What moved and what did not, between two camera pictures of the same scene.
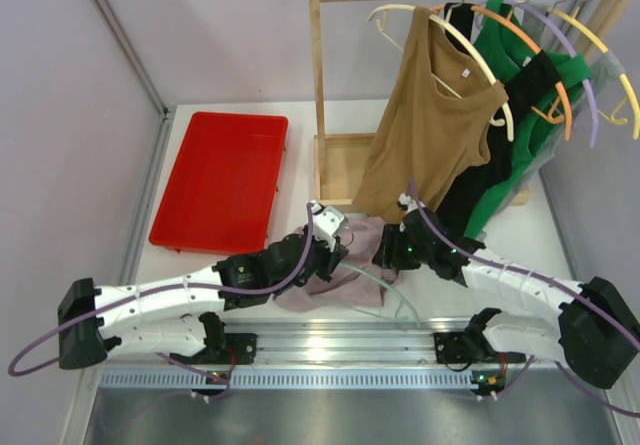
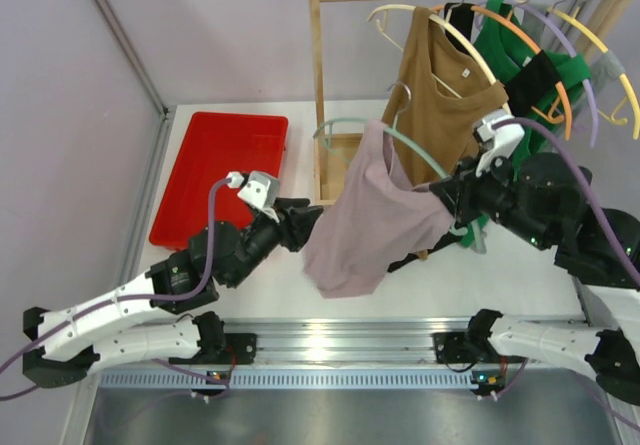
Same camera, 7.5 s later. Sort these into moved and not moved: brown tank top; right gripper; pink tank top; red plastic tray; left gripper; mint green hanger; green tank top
Moved: pink tank top; mint green hanger; left gripper; right gripper
Not moved: green tank top; brown tank top; red plastic tray
